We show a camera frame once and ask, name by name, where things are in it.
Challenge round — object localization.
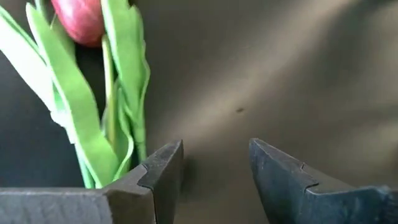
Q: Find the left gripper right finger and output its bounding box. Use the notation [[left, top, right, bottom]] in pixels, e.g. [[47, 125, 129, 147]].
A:
[[248, 138, 398, 224]]

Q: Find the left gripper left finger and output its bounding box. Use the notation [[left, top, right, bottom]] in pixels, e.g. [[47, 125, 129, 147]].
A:
[[0, 139, 184, 224]]

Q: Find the black table mat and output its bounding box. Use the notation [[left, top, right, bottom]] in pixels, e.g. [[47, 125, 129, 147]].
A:
[[0, 0, 398, 224]]

